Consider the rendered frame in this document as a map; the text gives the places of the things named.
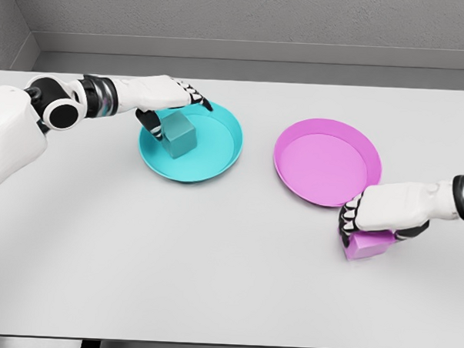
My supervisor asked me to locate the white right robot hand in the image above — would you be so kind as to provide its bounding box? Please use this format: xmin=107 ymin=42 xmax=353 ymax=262
xmin=336 ymin=179 xmax=432 ymax=254

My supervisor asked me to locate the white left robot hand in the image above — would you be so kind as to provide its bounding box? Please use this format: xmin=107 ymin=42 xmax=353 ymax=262
xmin=133 ymin=73 xmax=215 ymax=144

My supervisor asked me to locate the pink block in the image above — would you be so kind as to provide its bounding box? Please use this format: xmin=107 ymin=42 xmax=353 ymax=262
xmin=341 ymin=226 xmax=397 ymax=263

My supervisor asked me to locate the teal block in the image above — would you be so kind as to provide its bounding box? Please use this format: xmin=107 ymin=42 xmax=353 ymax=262
xmin=156 ymin=110 xmax=199 ymax=160

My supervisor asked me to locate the cyan plate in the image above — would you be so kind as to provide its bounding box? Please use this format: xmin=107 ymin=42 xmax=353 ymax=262
xmin=136 ymin=97 xmax=245 ymax=188

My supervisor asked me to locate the pink plate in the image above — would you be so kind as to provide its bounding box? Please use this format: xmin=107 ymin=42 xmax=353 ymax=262
xmin=271 ymin=115 xmax=386 ymax=210

